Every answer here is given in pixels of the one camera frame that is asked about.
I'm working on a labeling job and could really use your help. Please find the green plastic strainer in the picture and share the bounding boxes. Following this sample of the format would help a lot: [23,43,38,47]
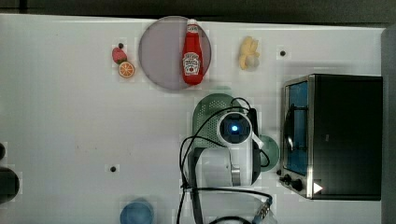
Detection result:
[191,93,248,148]

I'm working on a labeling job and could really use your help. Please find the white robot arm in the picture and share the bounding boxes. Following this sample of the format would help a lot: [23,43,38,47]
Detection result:
[189,112,264,188]

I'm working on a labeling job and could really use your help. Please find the red ketchup bottle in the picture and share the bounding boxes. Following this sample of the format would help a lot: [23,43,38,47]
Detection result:
[181,20,204,85]

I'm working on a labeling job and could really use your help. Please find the grey round plate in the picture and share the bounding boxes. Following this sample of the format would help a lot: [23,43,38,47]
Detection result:
[137,16,213,91]

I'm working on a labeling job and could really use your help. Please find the peeled toy banana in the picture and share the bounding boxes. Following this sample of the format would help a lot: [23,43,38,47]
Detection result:
[238,36,260,70]

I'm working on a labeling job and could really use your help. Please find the toy orange slice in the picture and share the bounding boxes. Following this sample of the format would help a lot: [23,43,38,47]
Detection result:
[119,62,135,78]

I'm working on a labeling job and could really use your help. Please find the pink toy fruit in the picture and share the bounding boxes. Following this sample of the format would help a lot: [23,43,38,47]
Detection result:
[112,48,127,64]

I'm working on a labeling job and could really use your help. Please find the blue cup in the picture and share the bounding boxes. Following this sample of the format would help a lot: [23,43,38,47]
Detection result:
[120,199,154,224]

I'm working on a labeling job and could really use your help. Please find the black toaster oven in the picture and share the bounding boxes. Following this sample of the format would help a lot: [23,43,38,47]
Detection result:
[277,74,383,201]

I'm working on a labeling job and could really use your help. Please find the black cylinder upper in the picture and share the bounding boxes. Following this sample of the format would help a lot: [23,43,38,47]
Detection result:
[0,143,6,160]

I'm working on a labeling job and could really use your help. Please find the black cylinder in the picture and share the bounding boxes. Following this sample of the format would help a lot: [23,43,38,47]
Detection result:
[0,143,6,160]
[0,167,20,203]

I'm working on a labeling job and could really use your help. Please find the black cylinder lower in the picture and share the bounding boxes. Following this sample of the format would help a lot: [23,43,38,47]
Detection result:
[0,167,20,203]

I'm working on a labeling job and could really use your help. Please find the black cable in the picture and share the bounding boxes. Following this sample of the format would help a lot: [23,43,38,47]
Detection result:
[176,96,275,224]

